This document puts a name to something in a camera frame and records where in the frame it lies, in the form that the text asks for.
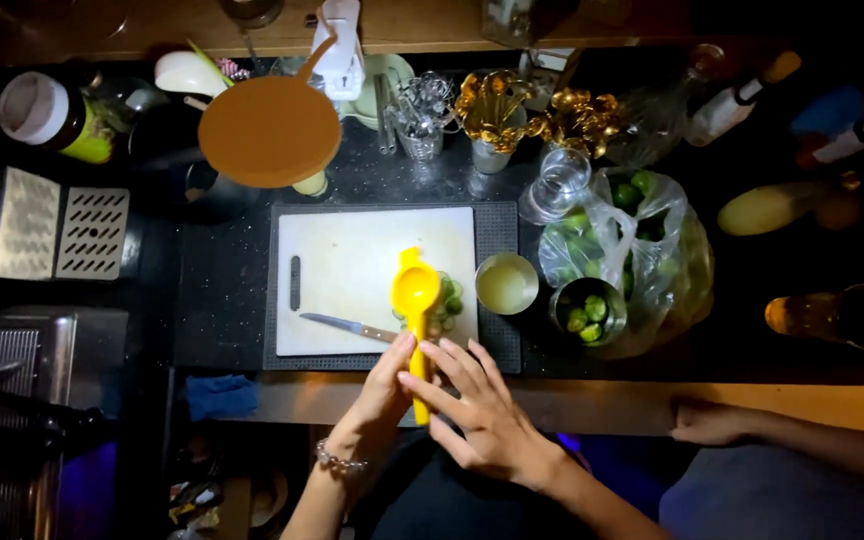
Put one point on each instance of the person's left hand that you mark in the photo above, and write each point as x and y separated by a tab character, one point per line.
379	405

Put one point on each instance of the person's right hand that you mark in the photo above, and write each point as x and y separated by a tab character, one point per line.
499	435

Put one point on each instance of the person's left fingers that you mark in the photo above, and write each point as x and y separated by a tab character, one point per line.
400	360

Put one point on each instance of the yellow citrus squeezer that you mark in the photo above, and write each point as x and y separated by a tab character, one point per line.
414	289

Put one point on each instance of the pile of cut lime pieces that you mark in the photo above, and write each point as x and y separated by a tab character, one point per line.
448	304

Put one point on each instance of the white cutting board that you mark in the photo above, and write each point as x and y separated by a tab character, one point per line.
349	262

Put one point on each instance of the steel cup of juice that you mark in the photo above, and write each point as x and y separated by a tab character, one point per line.
506	283

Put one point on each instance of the black mesh bar mat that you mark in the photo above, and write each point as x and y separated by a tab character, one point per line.
498	225

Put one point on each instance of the blue cloth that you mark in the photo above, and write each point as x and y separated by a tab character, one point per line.
220	397

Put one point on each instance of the steel cup of lime halves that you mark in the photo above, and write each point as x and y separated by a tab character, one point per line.
588	311

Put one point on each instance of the small yellow cup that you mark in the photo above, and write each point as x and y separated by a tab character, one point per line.
312	184

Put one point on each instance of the clear drinking glass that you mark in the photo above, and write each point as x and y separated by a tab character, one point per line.
556	186

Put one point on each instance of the steel cup of bar tools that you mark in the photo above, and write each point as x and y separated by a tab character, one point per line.
421	120

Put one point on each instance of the black bowl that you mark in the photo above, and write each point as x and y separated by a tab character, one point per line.
214	196

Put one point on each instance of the metal straws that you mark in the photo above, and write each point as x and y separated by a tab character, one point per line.
383	112

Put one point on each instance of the glass of gold picks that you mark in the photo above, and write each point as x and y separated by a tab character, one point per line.
490	112

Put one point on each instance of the round brown wooden board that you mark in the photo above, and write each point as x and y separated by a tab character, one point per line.
269	131

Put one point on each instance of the clear plastic bag of limes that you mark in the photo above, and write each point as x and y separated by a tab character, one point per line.
657	247

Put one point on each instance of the pale green bowl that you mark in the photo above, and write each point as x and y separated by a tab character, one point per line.
387	75

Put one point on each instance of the bunch of gold ornaments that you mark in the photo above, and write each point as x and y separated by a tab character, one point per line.
582	120

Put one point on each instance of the white plastic appliance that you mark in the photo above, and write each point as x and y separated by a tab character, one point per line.
338	52

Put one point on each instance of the crumpled clear plastic bag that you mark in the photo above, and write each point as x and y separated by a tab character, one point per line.
653	112

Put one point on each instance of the white ladle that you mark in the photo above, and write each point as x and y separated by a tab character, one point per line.
188	73

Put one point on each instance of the steel sink unit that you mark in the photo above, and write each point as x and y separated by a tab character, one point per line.
12	420

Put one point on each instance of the yellow fruit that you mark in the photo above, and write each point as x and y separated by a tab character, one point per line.
769	208

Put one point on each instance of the white bottle with cork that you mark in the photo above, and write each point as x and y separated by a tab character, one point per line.
732	105

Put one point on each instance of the dark jar with white lid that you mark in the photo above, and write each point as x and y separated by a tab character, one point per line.
53	116

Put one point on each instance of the amber glass bottle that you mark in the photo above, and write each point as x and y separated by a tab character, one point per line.
837	316

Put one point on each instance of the dark bottle with white label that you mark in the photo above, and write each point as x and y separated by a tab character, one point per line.
852	131

